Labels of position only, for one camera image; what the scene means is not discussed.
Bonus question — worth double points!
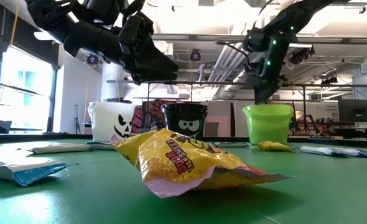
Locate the green halloween bucket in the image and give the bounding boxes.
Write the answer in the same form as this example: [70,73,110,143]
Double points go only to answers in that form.
[243,104,295,146]

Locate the black metal rack frame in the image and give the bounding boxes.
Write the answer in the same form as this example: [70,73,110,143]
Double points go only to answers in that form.
[107,80,367,131]

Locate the large bright window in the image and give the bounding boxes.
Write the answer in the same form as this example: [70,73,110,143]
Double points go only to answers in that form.
[0,46,58,134]

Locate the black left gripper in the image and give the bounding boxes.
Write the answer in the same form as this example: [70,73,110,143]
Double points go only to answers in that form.
[119,40,179,86]

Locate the white jack-o-lantern bucket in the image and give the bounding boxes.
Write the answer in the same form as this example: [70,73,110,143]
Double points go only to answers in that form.
[87,101,137,142]

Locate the white pillar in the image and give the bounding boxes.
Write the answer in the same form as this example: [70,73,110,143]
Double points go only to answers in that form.
[101,63,125,102]

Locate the black ceiling camera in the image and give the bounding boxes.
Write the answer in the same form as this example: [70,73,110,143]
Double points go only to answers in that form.
[189,49,202,62]
[86,53,100,66]

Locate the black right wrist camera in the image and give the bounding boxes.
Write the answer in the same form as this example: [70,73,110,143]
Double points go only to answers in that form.
[244,27,270,52]

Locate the white ventilation ducts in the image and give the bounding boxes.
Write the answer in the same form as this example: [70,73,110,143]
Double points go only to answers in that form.
[207,42,249,94]

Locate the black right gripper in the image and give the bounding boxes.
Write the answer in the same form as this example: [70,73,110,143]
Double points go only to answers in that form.
[254,73,281,105]

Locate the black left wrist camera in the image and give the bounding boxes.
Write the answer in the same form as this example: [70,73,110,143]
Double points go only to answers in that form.
[118,14,155,52]

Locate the white ceiling box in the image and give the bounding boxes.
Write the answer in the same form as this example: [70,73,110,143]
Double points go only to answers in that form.
[158,40,174,57]

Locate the white partition panel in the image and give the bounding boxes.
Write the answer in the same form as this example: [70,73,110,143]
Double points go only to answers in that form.
[207,100,249,138]

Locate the black halloween bucket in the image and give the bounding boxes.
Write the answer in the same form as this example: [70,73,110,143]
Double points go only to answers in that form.
[161,103,208,141]

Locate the green table mat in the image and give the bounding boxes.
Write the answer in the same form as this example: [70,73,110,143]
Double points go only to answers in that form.
[0,138,367,224]

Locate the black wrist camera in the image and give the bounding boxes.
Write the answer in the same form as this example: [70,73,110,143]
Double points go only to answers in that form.
[118,14,155,52]
[244,27,270,52]

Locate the yellow Sour Patch candy packet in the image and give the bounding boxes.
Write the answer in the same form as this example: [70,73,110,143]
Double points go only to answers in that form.
[257,141,292,152]
[110,128,295,199]

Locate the dark background monitor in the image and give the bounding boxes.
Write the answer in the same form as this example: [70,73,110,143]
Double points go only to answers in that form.
[338,98,367,123]

